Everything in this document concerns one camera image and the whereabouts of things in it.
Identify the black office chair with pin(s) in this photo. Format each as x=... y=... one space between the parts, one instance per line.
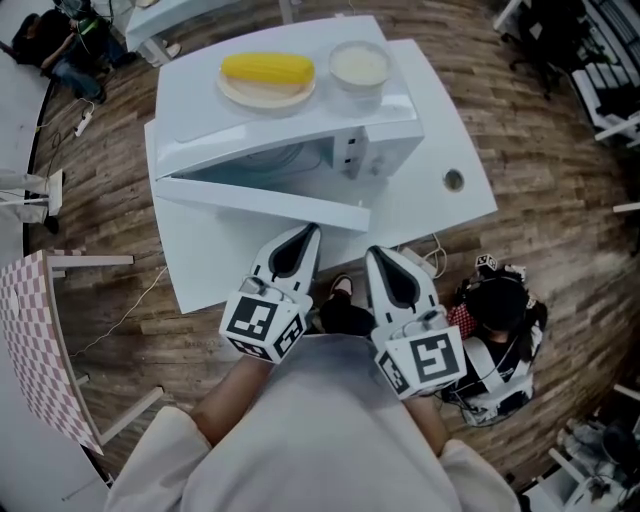
x=545 y=40

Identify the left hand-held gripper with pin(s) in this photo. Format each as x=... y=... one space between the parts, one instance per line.
x=255 y=320

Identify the person's white shirt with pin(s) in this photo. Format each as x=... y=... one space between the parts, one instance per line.
x=320 y=425

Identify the person's black trouser leg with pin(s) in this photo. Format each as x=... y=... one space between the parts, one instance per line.
x=345 y=317

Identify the white desk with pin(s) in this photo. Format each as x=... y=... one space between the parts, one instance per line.
x=590 y=100

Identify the round beige plate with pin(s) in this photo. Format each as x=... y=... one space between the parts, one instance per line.
x=265 y=97

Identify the white dustpan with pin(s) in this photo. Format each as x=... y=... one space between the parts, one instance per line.
x=56 y=192

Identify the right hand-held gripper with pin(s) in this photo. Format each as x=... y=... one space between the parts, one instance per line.
x=430 y=357

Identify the white power strip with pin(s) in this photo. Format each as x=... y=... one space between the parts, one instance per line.
x=84 y=124
x=425 y=262

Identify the yellow corn cob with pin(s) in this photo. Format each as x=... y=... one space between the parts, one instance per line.
x=270 y=69

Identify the white microwave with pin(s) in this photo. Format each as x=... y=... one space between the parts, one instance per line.
x=190 y=100

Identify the person's right forearm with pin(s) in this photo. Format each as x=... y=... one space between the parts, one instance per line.
x=427 y=425

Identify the person's shoe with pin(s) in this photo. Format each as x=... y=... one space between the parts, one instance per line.
x=342 y=285

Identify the white bowl of rice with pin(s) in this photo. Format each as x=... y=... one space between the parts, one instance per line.
x=360 y=65

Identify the pink checkered table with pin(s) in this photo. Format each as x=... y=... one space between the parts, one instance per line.
x=30 y=325

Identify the person's left forearm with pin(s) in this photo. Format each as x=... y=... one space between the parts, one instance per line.
x=230 y=395

